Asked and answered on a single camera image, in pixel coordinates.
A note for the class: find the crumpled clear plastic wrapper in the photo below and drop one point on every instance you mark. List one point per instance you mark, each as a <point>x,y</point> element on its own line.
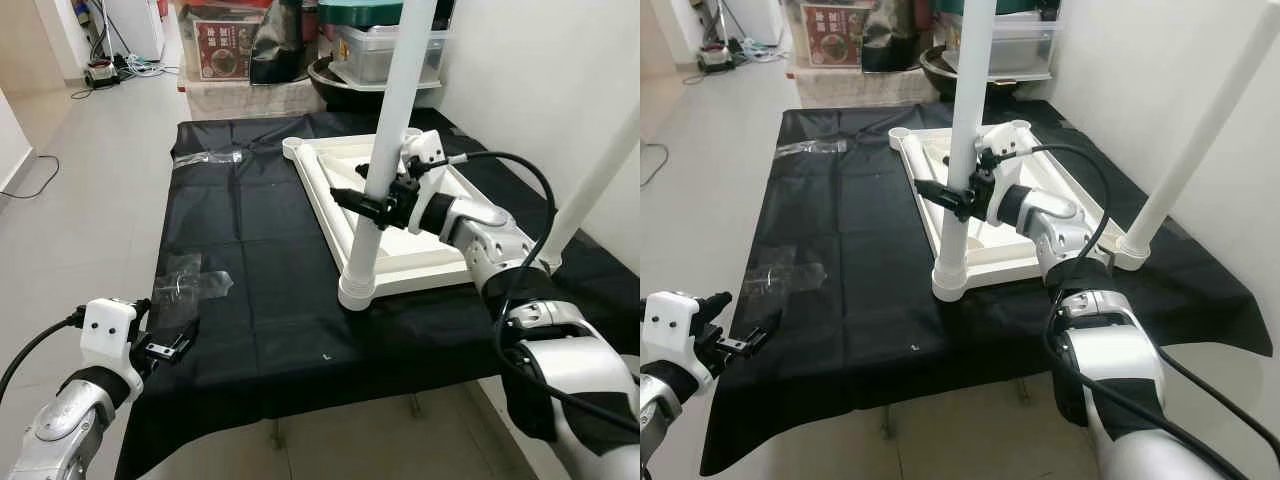
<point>785,280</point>
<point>185,285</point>

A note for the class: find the white plastic table top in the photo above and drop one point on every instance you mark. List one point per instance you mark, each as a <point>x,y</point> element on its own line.
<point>1000,265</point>
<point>420,265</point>

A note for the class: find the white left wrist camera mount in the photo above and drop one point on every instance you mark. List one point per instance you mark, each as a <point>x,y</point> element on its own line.
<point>675,325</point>
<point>108,335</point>

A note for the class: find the clear plastic storage container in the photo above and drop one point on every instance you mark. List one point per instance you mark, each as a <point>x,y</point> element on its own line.
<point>1025,50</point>
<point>365,60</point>

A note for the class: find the black wok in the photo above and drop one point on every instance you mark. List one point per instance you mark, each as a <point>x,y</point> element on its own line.
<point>940,85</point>
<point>335,96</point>

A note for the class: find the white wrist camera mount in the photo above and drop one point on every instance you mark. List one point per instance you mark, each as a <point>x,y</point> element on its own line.
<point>1005,140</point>
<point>425,150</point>
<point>675,325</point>
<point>108,335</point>

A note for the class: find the black tablecloth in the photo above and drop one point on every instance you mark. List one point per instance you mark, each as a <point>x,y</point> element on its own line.
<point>280,330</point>
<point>850,330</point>

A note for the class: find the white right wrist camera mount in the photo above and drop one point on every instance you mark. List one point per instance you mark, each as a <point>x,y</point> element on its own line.
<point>1005,140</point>
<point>425,150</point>

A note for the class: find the orange lid storage box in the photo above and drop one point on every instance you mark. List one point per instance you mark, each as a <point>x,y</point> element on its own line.
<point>835,40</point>
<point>220,50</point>

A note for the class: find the white fridge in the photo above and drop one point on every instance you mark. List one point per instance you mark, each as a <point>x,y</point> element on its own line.
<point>135,30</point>
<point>755,20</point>

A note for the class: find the beige cloth covered bench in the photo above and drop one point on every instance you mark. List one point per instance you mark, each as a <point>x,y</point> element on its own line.
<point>250,100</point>
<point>860,90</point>

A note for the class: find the clear plastic bag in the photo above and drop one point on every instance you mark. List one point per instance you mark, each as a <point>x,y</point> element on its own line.
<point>810,148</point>

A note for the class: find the green pot lid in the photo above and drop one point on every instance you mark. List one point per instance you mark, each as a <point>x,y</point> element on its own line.
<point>355,12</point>
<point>1030,5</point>

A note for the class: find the dark shiny foil bag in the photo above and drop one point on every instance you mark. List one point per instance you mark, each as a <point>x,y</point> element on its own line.
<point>280,45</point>
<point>890,35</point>

